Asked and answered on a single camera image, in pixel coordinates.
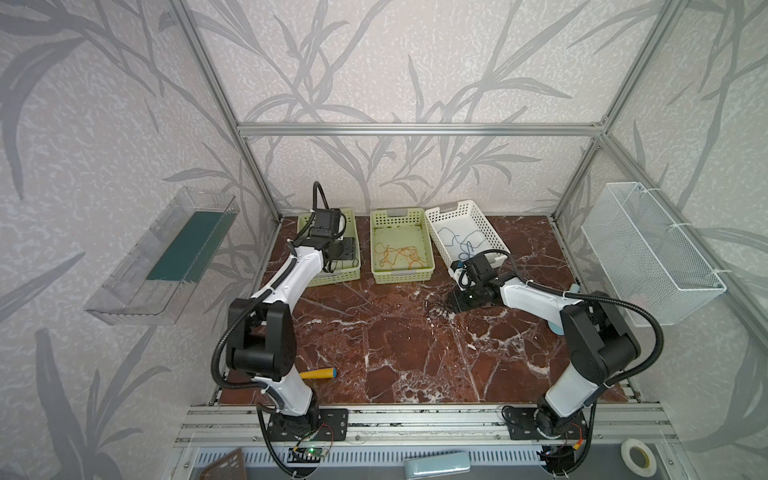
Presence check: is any clear plastic wall shelf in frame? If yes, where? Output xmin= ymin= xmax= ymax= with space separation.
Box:
xmin=84 ymin=187 xmax=240 ymax=326

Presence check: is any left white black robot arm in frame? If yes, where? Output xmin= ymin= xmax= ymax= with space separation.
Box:
xmin=210 ymin=181 xmax=354 ymax=432

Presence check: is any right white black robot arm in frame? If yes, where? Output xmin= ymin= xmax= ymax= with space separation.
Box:
xmin=446 ymin=249 xmax=665 ymax=439

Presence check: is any white wire mesh basket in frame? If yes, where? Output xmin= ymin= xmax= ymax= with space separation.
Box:
xmin=582 ymin=182 xmax=727 ymax=326

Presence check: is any yellow toy shovel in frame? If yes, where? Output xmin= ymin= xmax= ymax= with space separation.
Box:
xmin=300 ymin=368 xmax=337 ymax=380

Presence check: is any white tape roll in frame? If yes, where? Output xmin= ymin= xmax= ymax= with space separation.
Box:
xmin=621 ymin=438 xmax=658 ymax=479

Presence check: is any light blue flat box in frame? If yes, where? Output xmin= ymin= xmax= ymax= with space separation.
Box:
xmin=404 ymin=452 xmax=471 ymax=480

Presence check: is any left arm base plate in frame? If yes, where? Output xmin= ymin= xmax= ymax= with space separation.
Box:
xmin=267 ymin=408 xmax=349 ymax=442

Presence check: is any light green basket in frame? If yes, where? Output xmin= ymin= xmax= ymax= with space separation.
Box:
xmin=370 ymin=208 xmax=435 ymax=285
xmin=296 ymin=207 xmax=361 ymax=287

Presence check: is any brown perforated board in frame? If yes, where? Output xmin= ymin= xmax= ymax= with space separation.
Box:
xmin=199 ymin=448 xmax=247 ymax=480

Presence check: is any orange cable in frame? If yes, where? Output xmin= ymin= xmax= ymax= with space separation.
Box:
xmin=374 ymin=241 xmax=428 ymax=272

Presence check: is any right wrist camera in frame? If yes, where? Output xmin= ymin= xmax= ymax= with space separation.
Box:
xmin=451 ymin=259 xmax=476 ymax=291

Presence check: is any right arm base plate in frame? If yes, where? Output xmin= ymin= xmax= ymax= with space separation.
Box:
xmin=501 ymin=405 xmax=587 ymax=441

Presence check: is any white perforated plastic basket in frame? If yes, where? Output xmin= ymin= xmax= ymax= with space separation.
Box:
xmin=425 ymin=200 xmax=509 ymax=282

